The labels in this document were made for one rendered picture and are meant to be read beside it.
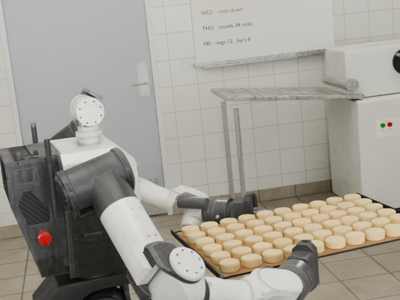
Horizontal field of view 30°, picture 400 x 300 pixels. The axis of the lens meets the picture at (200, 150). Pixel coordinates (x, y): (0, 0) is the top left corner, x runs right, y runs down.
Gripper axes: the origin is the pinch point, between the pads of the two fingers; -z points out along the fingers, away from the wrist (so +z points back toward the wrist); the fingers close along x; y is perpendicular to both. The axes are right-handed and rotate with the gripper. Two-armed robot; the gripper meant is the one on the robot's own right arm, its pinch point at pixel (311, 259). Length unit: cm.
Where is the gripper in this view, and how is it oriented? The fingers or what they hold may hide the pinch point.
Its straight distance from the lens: 184.5
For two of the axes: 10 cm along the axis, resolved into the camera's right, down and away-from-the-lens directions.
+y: -8.9, 0.0, 4.5
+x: -1.0, -9.7, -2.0
